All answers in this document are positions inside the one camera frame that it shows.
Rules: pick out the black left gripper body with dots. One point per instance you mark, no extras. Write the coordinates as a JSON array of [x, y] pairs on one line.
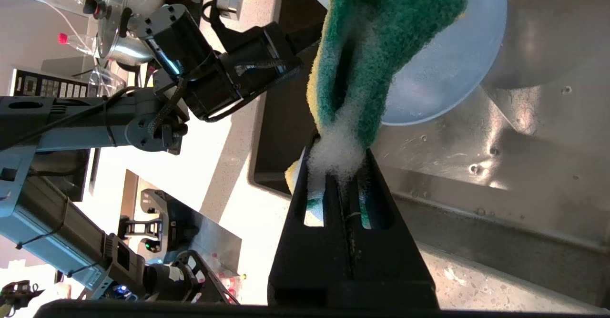
[[248, 70]]

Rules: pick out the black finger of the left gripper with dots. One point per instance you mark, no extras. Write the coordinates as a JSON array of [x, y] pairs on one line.
[[310, 36]]

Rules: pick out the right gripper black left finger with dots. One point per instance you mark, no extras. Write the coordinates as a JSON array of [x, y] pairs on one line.
[[310, 261]]

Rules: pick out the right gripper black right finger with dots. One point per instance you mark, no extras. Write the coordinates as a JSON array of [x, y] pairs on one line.
[[391, 265]]

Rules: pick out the green and yellow sponge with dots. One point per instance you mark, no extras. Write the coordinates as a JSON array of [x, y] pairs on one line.
[[371, 46]]

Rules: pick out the grey-blue plate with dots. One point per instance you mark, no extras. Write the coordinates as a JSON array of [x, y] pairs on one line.
[[452, 70]]

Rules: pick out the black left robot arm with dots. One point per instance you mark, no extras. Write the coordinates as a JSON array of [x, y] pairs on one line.
[[71, 122]]

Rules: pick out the stainless steel sink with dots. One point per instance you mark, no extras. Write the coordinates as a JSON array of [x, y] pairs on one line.
[[524, 165]]

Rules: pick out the steel pot with lid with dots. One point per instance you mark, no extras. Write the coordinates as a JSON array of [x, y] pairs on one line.
[[128, 22]]

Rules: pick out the clear bottle red cap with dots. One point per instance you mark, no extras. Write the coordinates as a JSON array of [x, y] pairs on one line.
[[76, 41]]

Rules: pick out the black appliance control panel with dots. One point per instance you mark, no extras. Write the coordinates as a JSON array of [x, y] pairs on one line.
[[47, 87]]

